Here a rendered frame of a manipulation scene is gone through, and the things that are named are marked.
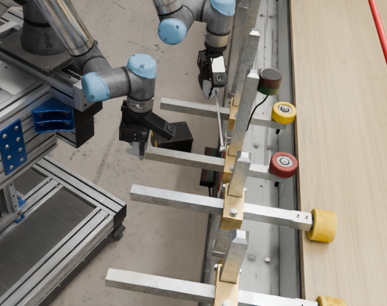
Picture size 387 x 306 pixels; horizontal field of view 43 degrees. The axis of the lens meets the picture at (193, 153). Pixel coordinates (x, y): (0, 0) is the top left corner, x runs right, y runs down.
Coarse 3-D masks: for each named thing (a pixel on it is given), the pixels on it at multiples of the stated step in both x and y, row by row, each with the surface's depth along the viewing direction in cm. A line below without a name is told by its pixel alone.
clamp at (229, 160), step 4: (228, 144) 155; (228, 148) 152; (224, 156) 155; (228, 156) 150; (232, 156) 150; (228, 160) 148; (232, 160) 149; (224, 164) 148; (228, 164) 147; (232, 164) 147; (224, 168) 146; (228, 168) 146; (224, 172) 145; (228, 172) 145; (224, 176) 146; (228, 176) 146; (224, 180) 148
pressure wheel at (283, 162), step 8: (280, 152) 148; (272, 160) 145; (280, 160) 146; (288, 160) 147; (296, 160) 147; (272, 168) 145; (280, 168) 143; (288, 168) 144; (280, 176) 145; (288, 176) 145
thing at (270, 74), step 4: (264, 72) 130; (268, 72) 131; (272, 72) 131; (276, 72) 131; (264, 76) 129; (268, 76) 129; (272, 76) 129; (276, 76) 130; (280, 76) 130; (272, 80) 128; (276, 80) 129; (272, 88) 130; (256, 92) 133; (256, 96) 134; (268, 96) 135; (264, 100) 136; (260, 104) 138; (252, 112) 140; (248, 124) 143
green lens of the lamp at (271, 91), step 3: (258, 84) 132; (258, 87) 132; (261, 87) 131; (264, 87) 130; (258, 90) 132; (261, 90) 131; (264, 90) 131; (267, 90) 130; (270, 90) 130; (273, 90) 131; (276, 90) 131; (264, 93) 131; (267, 93) 131; (270, 93) 131; (273, 93) 131; (276, 93) 132
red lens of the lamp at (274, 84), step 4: (268, 68) 132; (260, 72) 131; (280, 72) 131; (260, 76) 130; (260, 80) 130; (264, 80) 129; (268, 80) 128; (280, 80) 129; (264, 84) 130; (268, 84) 129; (272, 84) 129; (276, 84) 129
